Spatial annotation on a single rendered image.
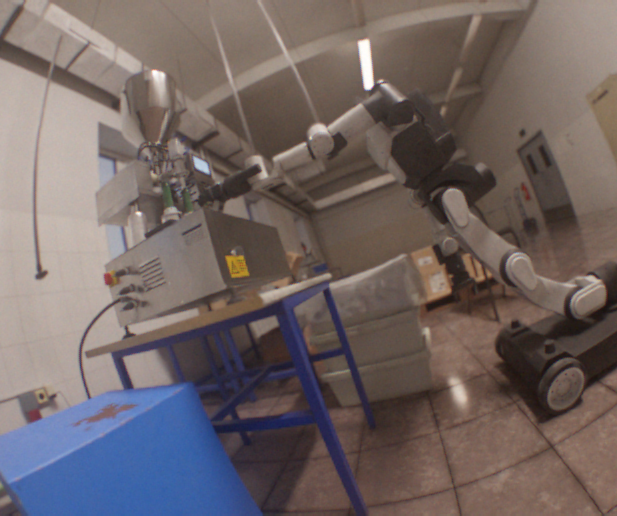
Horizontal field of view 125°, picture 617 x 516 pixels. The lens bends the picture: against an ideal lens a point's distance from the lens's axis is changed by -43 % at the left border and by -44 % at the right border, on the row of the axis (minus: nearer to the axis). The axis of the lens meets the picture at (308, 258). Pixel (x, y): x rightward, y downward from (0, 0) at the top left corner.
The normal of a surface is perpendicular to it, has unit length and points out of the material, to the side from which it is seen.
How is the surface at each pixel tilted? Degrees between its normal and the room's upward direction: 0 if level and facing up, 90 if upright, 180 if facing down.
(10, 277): 90
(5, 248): 90
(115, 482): 90
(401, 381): 96
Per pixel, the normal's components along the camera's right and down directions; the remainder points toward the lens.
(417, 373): -0.34, 0.15
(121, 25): 0.32, 0.94
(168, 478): 0.91, -0.34
